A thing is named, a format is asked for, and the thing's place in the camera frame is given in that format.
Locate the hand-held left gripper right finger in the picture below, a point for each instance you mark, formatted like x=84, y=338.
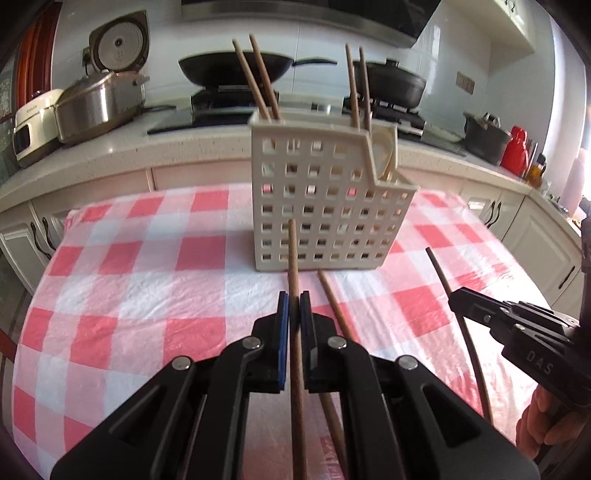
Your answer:
x=305, y=341

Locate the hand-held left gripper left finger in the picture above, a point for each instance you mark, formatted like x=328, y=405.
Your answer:
x=283, y=341

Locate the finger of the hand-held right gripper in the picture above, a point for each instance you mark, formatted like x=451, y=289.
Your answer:
x=485, y=303
x=540, y=364

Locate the brown wooden chopstick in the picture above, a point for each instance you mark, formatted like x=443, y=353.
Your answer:
x=292, y=258
x=352, y=87
x=438, y=272
x=251, y=78
x=364, y=87
x=264, y=76
x=332, y=300

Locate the white plastic utensil basket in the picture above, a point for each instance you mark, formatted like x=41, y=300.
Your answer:
x=323, y=203

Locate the person's right hand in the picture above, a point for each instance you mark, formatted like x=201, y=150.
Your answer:
x=535, y=415

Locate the yellow oil bottle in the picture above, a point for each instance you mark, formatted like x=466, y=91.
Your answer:
x=536, y=174

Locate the red white checkered tablecloth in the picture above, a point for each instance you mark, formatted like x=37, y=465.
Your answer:
x=152, y=286

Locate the red plastic bottle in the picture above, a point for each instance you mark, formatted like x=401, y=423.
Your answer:
x=513, y=154

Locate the grey stock pot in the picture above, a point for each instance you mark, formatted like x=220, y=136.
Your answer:
x=485, y=143

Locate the cream plastic spoon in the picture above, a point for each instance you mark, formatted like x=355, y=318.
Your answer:
x=383, y=147

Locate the black cooking pot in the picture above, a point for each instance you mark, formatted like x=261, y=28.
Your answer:
x=397, y=94

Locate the black gas cooktop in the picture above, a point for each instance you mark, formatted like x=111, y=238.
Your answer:
x=184, y=124

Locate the black pot lid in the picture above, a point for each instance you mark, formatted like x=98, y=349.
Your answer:
x=392, y=71

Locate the white upper cabinet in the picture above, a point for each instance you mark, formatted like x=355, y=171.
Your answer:
x=512, y=18

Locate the black wok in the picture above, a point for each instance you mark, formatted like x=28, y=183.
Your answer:
x=217, y=67

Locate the white countertop cooker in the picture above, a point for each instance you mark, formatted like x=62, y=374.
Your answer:
x=34, y=127

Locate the black range hood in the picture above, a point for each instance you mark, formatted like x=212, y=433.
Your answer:
x=300, y=11

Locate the red wooden glass door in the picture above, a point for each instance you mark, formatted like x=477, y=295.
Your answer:
x=34, y=55

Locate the brown wall switch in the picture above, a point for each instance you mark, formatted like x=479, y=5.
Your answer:
x=465, y=81

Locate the wall outlet with plug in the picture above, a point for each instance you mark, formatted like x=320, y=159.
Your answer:
x=87, y=57

